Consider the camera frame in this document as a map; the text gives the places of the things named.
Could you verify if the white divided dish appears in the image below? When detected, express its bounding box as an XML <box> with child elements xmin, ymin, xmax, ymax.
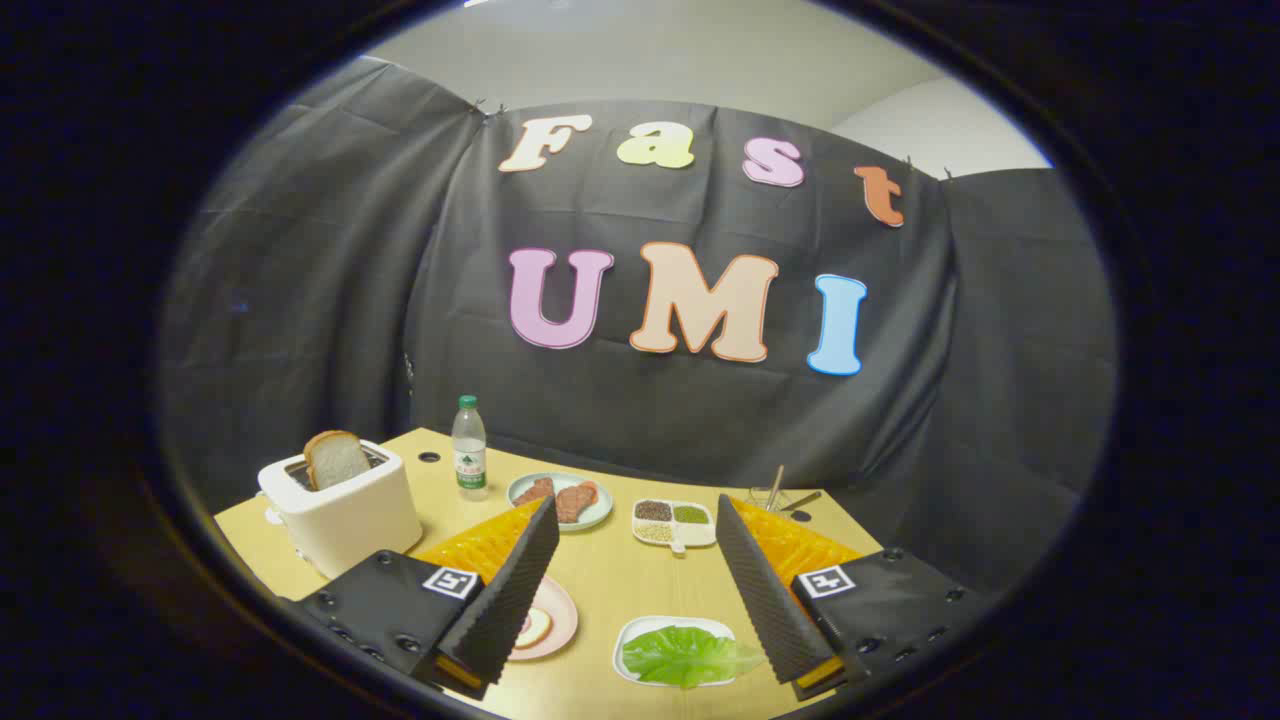
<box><xmin>631</xmin><ymin>498</ymin><xmax>718</xmax><ymax>555</ymax></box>

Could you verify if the light blue round plate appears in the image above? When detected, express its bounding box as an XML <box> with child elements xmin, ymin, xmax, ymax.
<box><xmin>507</xmin><ymin>472</ymin><xmax>614</xmax><ymax>532</ymax></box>

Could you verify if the green lettuce leaf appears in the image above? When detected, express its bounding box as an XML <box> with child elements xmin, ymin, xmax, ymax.
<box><xmin>622</xmin><ymin>625</ymin><xmax>766</xmax><ymax>691</ymax></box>

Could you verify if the white bread slice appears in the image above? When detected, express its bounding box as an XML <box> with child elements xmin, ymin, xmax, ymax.
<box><xmin>303</xmin><ymin>430</ymin><xmax>373</xmax><ymax>491</ymax></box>

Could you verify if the white square plate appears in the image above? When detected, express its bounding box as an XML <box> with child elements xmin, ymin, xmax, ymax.
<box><xmin>612</xmin><ymin>615</ymin><xmax>741</xmax><ymax>689</ymax></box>

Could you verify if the clear plastic water bottle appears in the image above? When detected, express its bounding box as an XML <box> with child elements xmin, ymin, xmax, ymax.
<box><xmin>451</xmin><ymin>395</ymin><xmax>489</xmax><ymax>501</ymax></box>

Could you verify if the black backdrop cloth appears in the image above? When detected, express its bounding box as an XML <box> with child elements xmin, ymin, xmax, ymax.
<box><xmin>160</xmin><ymin>55</ymin><xmax>1119</xmax><ymax>601</ymax></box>

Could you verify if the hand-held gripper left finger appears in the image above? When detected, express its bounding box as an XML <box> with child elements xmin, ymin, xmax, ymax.
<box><xmin>283</xmin><ymin>495</ymin><xmax>561</xmax><ymax>701</ymax></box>

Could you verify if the white toaster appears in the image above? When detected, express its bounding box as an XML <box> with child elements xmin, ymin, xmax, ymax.
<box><xmin>257</xmin><ymin>440</ymin><xmax>424</xmax><ymax>581</ymax></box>

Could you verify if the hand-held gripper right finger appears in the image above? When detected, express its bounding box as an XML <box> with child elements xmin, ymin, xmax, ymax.
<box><xmin>715</xmin><ymin>493</ymin><xmax>991</xmax><ymax>701</ymax></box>

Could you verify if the pink round plate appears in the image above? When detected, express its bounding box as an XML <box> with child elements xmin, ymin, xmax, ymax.
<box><xmin>507</xmin><ymin>575</ymin><xmax>579</xmax><ymax>662</ymax></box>

